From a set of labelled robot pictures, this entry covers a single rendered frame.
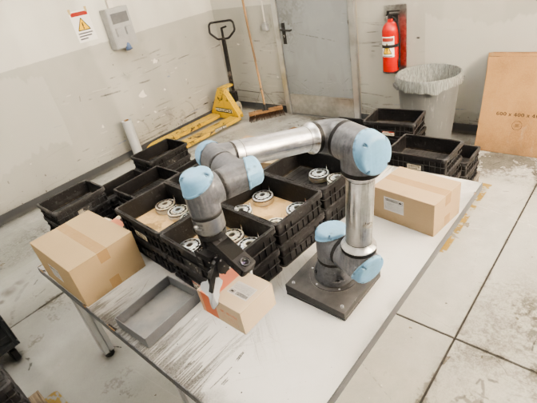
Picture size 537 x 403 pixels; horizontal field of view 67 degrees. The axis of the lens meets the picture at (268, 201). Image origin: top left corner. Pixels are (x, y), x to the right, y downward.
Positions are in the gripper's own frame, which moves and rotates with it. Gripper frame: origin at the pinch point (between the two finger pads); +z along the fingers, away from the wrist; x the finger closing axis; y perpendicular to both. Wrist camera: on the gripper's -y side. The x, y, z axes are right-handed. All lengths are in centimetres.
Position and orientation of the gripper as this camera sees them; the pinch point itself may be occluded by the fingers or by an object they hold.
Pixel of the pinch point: (235, 292)
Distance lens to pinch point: 109.5
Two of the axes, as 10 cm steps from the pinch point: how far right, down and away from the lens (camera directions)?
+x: -6.4, 4.9, -5.9
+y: -7.5, -2.2, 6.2
